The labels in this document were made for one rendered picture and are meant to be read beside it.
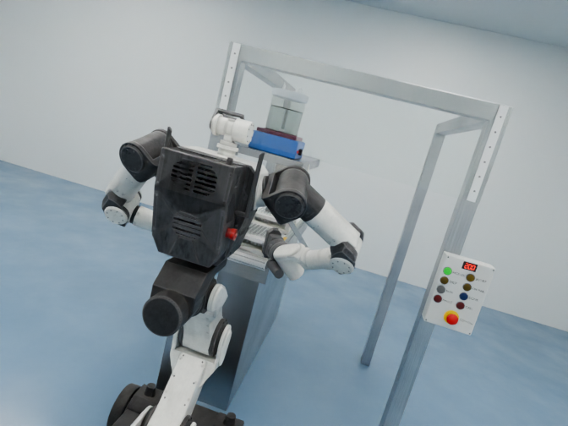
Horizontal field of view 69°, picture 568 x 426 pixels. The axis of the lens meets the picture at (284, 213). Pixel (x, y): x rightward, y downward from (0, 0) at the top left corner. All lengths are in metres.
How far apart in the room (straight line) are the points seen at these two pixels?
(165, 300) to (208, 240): 0.19
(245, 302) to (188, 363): 0.46
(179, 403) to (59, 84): 5.21
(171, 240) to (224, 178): 0.24
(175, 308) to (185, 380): 0.54
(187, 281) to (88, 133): 4.96
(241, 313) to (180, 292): 0.85
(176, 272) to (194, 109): 4.24
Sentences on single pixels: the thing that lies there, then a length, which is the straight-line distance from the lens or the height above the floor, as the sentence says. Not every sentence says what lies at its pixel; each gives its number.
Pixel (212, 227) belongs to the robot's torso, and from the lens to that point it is 1.06.
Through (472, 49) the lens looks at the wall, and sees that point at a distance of 5.13.
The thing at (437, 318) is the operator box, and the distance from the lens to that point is 1.63.
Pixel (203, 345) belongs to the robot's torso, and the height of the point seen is 0.57.
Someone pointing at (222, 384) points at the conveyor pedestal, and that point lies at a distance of 2.18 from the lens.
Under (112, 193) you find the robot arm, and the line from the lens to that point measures 1.42.
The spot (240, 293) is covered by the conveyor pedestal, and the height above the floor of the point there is 0.61.
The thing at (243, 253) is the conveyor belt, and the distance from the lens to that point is 1.77.
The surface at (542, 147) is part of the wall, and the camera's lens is 5.25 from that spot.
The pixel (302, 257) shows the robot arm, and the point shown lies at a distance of 1.38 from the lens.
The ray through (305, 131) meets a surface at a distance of 1.56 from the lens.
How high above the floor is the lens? 1.39
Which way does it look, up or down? 11 degrees down
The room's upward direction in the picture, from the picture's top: 15 degrees clockwise
